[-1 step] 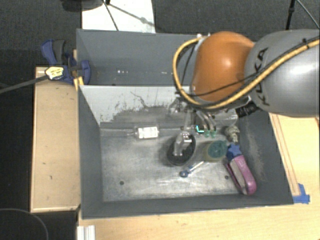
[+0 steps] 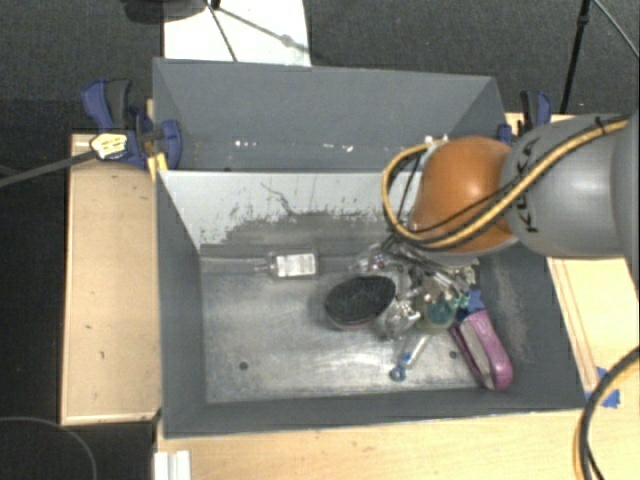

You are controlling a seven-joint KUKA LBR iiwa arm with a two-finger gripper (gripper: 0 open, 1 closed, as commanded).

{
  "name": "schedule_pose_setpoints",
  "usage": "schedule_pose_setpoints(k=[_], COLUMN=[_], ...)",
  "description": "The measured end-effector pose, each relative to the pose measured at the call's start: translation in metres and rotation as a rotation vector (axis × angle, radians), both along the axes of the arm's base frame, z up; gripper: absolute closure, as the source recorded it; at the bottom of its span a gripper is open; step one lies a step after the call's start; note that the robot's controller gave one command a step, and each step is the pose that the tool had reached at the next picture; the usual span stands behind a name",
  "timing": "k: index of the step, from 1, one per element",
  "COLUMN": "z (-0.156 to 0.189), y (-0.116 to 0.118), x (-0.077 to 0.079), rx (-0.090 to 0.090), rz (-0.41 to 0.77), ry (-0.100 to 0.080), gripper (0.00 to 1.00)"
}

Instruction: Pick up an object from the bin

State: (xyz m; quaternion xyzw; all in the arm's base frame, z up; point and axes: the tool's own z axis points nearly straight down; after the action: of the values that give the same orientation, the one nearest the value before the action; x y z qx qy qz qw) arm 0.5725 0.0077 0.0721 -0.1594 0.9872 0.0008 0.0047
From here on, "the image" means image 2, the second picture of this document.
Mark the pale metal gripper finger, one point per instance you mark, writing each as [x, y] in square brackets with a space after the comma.
[400, 309]
[400, 328]

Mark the grey metal bin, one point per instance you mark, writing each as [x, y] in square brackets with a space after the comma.
[280, 358]

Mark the purple and pink case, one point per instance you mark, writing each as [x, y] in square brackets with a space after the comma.
[487, 353]

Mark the pale wood board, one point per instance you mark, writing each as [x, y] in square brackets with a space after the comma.
[110, 293]

